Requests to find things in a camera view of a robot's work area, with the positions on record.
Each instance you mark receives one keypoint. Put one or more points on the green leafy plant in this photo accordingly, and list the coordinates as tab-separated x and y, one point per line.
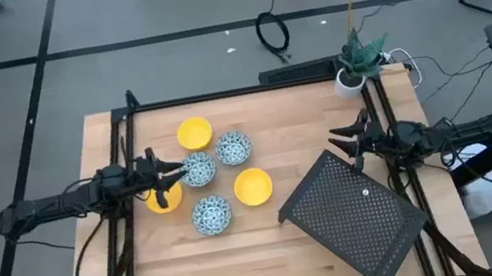
359	59

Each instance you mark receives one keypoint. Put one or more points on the blue patterned teal bowl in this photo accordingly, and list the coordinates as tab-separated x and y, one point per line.
201	170
233	148
211	215

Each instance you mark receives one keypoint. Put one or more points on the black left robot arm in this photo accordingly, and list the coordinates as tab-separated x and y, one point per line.
50	205

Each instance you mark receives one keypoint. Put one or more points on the black perforated metal rack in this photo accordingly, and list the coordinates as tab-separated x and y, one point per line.
352	221

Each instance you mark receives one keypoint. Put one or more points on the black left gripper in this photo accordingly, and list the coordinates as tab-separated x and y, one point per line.
146	173

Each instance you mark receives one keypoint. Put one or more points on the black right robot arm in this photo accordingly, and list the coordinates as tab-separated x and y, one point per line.
468	129

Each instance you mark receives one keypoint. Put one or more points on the black power strip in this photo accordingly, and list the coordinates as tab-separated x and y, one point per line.
295	71

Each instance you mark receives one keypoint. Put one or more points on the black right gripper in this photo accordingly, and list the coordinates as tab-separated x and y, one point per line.
375	139

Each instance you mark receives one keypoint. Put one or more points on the white plant pot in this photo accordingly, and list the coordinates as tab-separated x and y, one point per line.
344	90

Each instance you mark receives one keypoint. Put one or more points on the yellow mini bowl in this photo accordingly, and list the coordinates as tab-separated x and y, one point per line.
253	186
175	200
194	133

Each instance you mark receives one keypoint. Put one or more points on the black aluminium table frame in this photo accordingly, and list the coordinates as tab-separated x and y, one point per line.
218	95

